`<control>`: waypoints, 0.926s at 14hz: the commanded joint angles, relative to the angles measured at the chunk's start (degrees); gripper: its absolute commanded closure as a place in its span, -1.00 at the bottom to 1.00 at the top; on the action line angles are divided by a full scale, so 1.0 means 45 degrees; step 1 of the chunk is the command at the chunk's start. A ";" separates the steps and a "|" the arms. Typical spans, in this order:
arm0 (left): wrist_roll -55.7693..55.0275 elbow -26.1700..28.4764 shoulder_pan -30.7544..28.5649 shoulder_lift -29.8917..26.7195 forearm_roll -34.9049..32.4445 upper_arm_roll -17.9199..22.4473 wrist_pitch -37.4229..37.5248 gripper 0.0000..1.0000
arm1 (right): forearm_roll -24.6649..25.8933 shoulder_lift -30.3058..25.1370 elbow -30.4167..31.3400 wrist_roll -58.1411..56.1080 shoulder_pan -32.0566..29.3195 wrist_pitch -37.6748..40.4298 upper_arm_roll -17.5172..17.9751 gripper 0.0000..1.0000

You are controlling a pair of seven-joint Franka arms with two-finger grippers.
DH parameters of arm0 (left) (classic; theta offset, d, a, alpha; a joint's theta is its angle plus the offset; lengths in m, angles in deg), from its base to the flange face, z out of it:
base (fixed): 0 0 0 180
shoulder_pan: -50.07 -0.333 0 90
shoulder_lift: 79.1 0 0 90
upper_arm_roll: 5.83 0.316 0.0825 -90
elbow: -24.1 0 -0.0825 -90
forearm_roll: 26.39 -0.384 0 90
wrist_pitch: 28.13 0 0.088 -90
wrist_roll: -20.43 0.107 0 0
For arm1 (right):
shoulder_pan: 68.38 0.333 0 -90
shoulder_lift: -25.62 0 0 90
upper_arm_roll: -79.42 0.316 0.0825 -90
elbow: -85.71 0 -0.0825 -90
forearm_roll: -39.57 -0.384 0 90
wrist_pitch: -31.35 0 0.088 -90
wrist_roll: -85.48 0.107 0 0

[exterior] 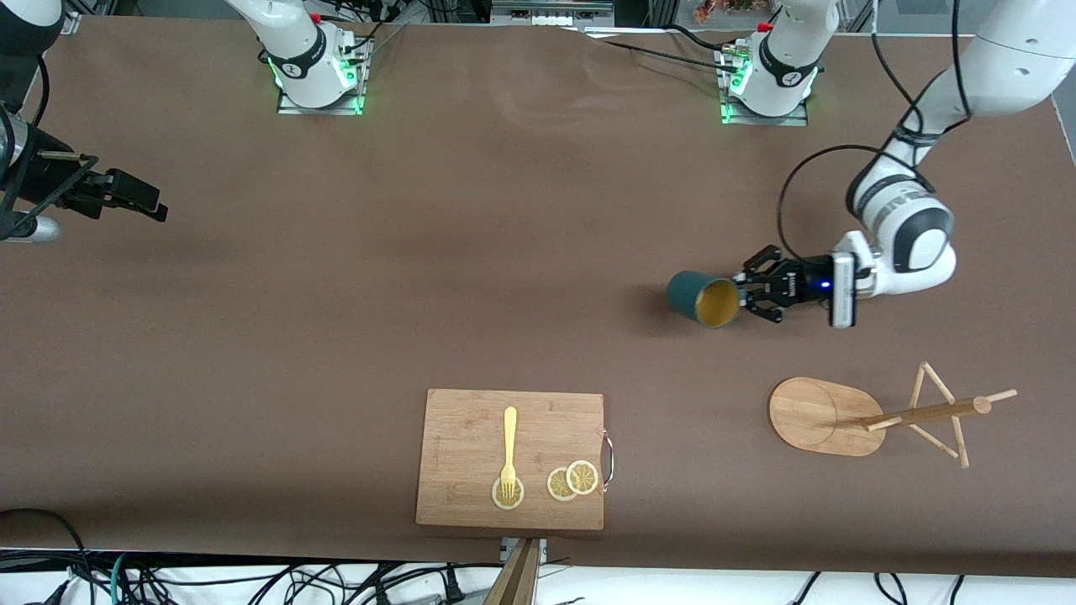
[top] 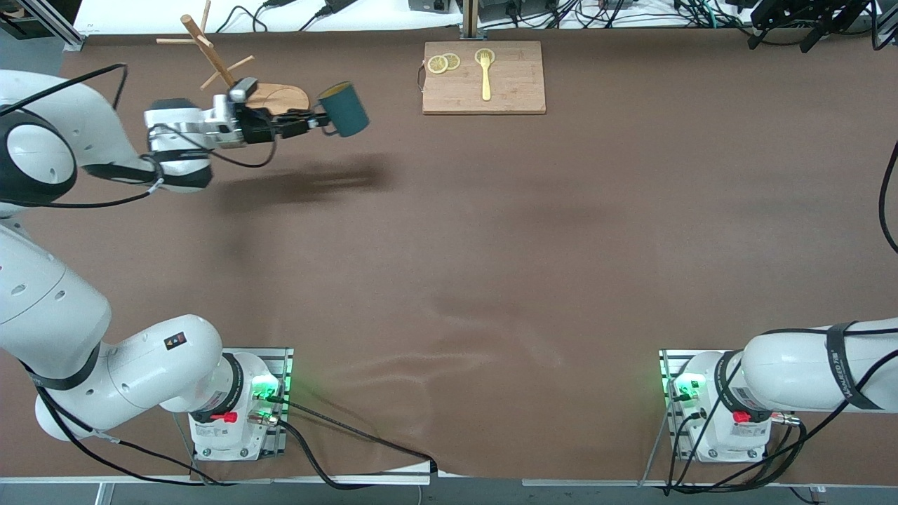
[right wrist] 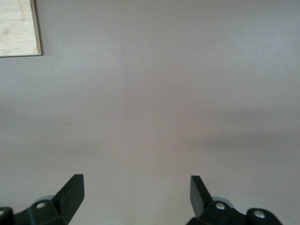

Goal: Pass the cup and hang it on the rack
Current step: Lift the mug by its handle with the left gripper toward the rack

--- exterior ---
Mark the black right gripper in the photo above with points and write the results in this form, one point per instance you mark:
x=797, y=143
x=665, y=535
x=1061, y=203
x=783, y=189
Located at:
x=38, y=178

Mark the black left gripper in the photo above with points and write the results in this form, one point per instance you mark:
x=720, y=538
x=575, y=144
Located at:
x=801, y=283

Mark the teal mug yellow inside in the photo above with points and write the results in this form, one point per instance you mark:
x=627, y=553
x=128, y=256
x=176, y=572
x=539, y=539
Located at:
x=698, y=298

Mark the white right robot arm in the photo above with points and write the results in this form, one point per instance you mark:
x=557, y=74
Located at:
x=296, y=50

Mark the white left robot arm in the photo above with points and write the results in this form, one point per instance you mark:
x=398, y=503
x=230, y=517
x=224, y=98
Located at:
x=916, y=227

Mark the wooden mug rack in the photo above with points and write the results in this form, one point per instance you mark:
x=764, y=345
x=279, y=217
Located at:
x=820, y=416

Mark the brown table mat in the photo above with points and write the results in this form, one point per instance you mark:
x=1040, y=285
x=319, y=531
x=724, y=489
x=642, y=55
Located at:
x=538, y=252

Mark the lemon slice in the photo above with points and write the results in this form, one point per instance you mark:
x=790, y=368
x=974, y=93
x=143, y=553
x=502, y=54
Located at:
x=557, y=486
x=582, y=477
x=508, y=499

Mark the yellow plastic fork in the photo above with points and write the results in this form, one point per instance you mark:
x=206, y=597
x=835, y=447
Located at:
x=509, y=437

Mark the white power strip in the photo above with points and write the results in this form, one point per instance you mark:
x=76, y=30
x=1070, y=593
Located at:
x=551, y=13

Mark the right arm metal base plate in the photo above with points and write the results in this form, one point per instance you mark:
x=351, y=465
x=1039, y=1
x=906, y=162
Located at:
x=290, y=109

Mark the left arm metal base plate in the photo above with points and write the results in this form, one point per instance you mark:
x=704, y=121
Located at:
x=799, y=118

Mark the aluminium corner bracket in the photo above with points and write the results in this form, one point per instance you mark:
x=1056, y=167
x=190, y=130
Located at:
x=65, y=23

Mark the small metal bracket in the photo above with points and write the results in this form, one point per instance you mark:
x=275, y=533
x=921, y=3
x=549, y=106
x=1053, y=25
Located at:
x=540, y=548

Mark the wooden post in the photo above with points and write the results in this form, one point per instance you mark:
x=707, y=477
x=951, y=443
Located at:
x=514, y=580

